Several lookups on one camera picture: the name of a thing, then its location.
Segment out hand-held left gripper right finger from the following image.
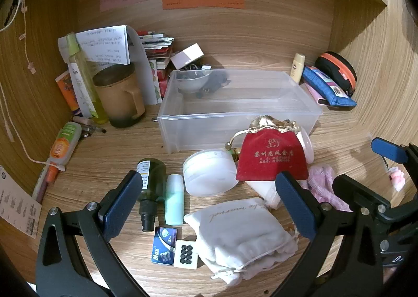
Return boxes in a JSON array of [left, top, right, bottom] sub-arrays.
[[275, 171, 383, 297]]

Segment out wooden desktop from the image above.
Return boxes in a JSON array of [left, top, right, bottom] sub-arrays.
[[31, 44, 396, 297]]

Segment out mint green tube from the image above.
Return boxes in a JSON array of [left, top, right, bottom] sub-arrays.
[[164, 174, 185, 226]]

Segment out dark green bottle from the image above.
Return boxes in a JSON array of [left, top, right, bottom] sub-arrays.
[[136, 158, 168, 232]]

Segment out white cable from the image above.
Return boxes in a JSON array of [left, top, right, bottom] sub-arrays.
[[0, 0, 61, 167]]

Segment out pink case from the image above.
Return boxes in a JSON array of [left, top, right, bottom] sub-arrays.
[[304, 83, 331, 107]]

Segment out orange tube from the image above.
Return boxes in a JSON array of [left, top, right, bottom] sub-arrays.
[[55, 70, 83, 116]]

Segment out white round cream jar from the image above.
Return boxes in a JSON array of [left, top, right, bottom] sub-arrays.
[[182, 149, 238, 197]]

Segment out clear plastic storage box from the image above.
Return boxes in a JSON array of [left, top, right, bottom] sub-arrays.
[[157, 69, 324, 155]]

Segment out red velvet pouch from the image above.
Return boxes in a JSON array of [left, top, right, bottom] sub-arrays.
[[236, 115, 309, 183]]

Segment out green gourd charm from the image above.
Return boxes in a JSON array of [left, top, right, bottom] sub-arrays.
[[224, 142, 243, 162]]

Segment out brown mug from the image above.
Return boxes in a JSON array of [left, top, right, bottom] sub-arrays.
[[92, 62, 146, 128]]

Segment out white bowl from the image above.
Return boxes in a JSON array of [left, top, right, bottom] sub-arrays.
[[176, 69, 212, 94]]

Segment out blue pencil case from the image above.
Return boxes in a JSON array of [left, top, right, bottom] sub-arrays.
[[302, 65, 357, 109]]

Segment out white tile with black dots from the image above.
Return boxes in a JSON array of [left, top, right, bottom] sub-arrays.
[[173, 240, 199, 269]]

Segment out pink toy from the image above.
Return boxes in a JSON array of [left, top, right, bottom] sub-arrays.
[[390, 167, 406, 192]]

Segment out white cloth drawstring pouch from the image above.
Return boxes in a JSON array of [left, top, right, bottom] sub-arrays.
[[184, 197, 298, 285]]

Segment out black and orange zip case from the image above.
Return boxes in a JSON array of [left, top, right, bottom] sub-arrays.
[[315, 51, 357, 98]]

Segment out yellow-green spray bottle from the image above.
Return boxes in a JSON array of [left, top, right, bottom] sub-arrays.
[[65, 32, 109, 124]]

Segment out stack of booklets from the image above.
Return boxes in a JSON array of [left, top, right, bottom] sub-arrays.
[[135, 30, 176, 89]]

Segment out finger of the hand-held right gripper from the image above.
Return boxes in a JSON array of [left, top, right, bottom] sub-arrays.
[[333, 174, 398, 220], [370, 136, 418, 167]]

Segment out cream lotion tube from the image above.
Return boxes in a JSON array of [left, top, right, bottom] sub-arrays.
[[290, 53, 306, 85]]

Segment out small blue box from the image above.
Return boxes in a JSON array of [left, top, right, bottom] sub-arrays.
[[151, 227, 177, 265]]

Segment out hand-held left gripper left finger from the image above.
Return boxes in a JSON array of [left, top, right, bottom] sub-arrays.
[[34, 170, 150, 297]]

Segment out pink knitted cloth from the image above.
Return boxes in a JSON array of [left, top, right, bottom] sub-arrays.
[[299, 164, 354, 213]]

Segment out white and pink small box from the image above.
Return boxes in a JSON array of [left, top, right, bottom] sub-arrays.
[[170, 43, 205, 70]]

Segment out white printed paper card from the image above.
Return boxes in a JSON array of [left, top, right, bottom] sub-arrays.
[[0, 166, 43, 239]]

